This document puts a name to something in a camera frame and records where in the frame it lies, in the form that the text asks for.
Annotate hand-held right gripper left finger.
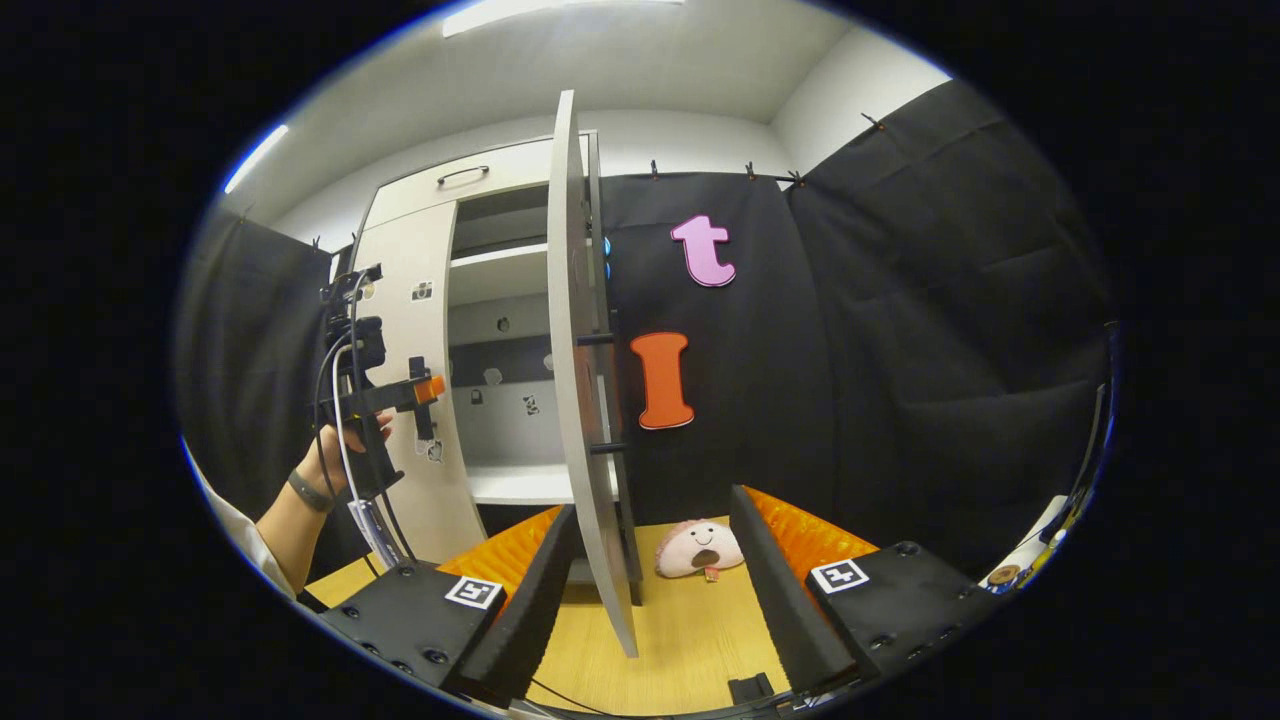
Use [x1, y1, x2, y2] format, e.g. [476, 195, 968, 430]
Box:
[318, 503, 578, 706]

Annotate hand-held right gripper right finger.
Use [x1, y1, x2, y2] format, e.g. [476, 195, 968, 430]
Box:
[728, 485, 1006, 701]

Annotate beige cabinet door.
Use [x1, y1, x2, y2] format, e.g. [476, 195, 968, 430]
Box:
[545, 90, 646, 661]
[350, 200, 491, 566]

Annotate beige double-door shoe cabinet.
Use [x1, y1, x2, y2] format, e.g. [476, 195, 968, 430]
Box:
[350, 130, 621, 581]

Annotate pink mushroom plush toy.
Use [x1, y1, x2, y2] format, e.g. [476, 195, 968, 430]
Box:
[655, 518, 746, 583]

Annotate dark wristband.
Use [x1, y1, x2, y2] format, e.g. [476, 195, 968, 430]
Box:
[287, 468, 336, 514]

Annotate small ceiling light panel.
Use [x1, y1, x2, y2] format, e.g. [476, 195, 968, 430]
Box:
[222, 123, 291, 194]

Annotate white garment sleeve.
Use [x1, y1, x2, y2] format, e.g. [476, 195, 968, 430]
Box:
[185, 440, 301, 603]

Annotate black backdrop cloth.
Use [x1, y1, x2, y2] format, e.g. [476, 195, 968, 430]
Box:
[175, 80, 1116, 581]

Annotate long ceiling light panel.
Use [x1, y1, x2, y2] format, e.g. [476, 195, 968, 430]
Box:
[443, 0, 686, 39]

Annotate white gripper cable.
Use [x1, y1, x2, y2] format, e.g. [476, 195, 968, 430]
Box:
[332, 343, 393, 573]

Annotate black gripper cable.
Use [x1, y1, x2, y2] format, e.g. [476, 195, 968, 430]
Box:
[315, 268, 419, 569]

